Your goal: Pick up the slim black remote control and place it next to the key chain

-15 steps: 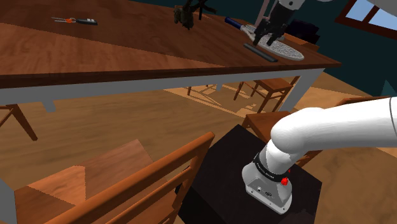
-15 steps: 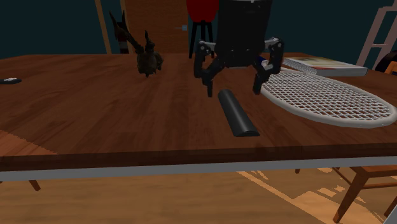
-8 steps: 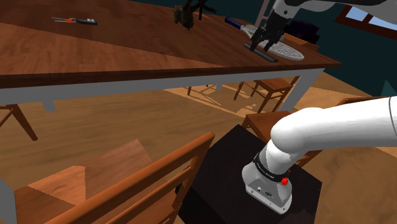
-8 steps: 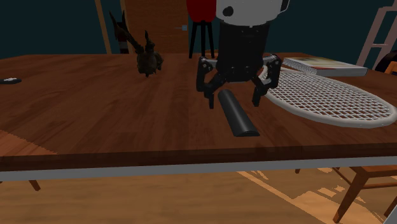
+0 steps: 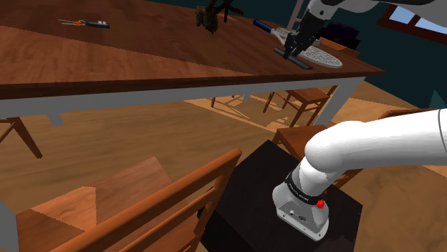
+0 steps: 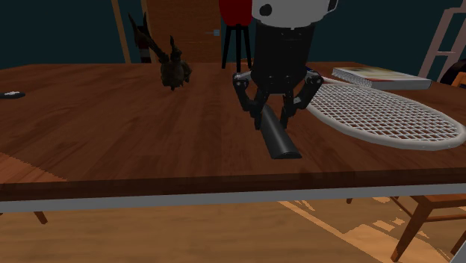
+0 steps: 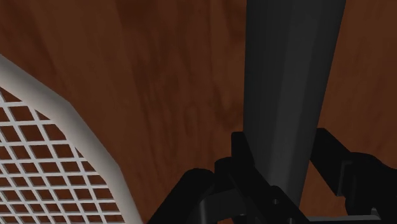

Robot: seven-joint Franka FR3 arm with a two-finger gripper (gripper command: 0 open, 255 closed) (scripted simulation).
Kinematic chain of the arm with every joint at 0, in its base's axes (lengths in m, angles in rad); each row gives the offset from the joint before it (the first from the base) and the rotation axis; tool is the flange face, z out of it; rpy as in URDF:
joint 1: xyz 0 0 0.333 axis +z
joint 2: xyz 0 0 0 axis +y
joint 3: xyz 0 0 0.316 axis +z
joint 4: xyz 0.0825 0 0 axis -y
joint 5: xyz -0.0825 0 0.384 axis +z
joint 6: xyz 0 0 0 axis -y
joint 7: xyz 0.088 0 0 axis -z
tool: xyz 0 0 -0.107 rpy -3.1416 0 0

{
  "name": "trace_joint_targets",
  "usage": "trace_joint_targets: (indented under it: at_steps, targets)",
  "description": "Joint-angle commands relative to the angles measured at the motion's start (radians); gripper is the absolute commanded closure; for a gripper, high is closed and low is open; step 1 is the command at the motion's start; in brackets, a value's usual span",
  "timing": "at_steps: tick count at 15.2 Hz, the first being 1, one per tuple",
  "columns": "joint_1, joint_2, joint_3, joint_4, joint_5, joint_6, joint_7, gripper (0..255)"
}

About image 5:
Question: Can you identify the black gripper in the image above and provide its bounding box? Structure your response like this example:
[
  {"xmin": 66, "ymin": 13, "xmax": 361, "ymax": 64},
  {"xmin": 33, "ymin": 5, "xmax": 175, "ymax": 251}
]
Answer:
[{"xmin": 282, "ymin": 10, "xmax": 330, "ymax": 61}]

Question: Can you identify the black flat bar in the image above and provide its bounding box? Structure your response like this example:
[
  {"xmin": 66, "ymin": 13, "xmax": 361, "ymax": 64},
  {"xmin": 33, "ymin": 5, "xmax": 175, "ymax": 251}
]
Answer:
[{"xmin": 273, "ymin": 47, "xmax": 314, "ymax": 71}]

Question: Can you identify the dark branched figure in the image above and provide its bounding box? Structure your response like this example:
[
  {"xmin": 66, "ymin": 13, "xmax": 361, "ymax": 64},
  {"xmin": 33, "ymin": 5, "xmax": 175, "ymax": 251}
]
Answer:
[{"xmin": 194, "ymin": 0, "xmax": 246, "ymax": 34}]

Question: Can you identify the wooden table with grey legs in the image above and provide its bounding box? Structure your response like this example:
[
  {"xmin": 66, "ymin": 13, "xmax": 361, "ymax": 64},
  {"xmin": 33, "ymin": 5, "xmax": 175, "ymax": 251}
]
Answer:
[{"xmin": 0, "ymin": 0, "xmax": 385, "ymax": 127}]

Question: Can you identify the black robot stand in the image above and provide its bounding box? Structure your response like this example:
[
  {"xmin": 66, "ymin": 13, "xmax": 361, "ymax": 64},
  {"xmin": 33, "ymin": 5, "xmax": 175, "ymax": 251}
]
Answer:
[{"xmin": 199, "ymin": 139, "xmax": 363, "ymax": 252}]

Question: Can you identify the white mesh tool blue handle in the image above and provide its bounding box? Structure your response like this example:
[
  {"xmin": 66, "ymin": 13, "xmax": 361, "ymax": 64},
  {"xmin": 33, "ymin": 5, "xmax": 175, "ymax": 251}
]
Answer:
[{"xmin": 252, "ymin": 19, "xmax": 344, "ymax": 69}]

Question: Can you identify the window with brown frame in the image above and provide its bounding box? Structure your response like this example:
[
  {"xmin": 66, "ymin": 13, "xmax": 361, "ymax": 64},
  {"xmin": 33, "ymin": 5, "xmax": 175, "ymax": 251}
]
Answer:
[{"xmin": 375, "ymin": 4, "xmax": 447, "ymax": 37}]

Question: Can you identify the black orange handled tool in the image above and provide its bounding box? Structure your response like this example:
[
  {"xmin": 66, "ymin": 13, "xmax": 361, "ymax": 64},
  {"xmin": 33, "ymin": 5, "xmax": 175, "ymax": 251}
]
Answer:
[{"xmin": 57, "ymin": 19, "xmax": 111, "ymax": 30}]

